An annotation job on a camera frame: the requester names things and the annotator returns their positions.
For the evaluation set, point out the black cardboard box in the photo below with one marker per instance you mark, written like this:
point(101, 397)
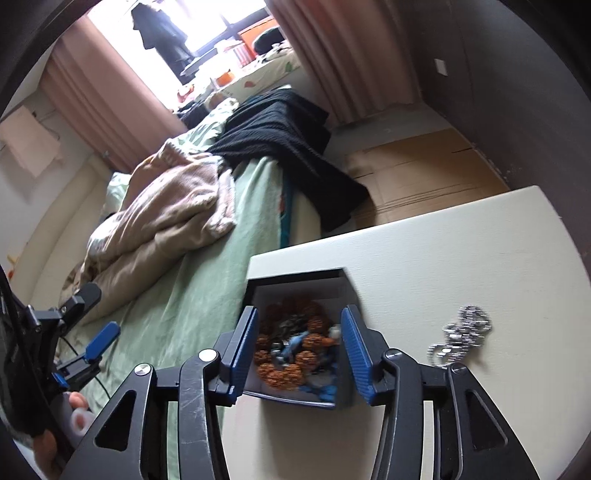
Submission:
point(295, 290)

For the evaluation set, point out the black round cushion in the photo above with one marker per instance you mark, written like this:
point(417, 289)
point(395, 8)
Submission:
point(268, 40)

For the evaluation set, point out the dark grey wardrobe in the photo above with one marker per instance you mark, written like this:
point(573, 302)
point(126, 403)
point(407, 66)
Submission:
point(508, 69)

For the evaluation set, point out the person's left hand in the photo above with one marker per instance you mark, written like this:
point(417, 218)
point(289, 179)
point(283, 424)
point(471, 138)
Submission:
point(46, 454)

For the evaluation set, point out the black knitted blanket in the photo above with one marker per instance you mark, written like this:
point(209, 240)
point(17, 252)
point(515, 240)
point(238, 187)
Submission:
point(277, 129)

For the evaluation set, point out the beige fleece blanket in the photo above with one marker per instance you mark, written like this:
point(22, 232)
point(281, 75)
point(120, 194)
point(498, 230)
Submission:
point(161, 207)

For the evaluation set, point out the white wall switch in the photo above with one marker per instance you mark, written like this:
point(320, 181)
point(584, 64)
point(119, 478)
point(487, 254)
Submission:
point(442, 67)

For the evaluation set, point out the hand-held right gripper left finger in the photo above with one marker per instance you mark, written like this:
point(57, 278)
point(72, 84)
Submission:
point(244, 350)

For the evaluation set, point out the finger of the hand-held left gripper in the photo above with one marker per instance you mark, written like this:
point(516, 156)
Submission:
point(104, 339)
point(85, 296)

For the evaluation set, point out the beige padded headboard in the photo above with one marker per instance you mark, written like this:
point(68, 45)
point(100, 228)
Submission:
point(60, 221)

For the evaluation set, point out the leaf print sill cloth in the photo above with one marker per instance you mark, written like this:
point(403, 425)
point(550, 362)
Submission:
point(263, 76)

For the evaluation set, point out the green pillow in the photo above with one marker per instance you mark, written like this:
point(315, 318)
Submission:
point(118, 185)

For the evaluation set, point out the pale cloth on wall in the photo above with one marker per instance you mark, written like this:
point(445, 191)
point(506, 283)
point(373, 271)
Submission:
point(27, 138)

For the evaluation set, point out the pink curtain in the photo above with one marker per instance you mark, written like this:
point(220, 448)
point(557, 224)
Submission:
point(351, 55)
point(106, 92)

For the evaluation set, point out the dark hanging clothes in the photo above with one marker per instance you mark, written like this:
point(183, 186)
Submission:
point(161, 32)

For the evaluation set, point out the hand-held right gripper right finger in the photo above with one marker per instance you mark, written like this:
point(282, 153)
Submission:
point(355, 355)

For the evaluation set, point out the green bed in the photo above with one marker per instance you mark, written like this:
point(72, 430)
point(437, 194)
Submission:
point(207, 277)

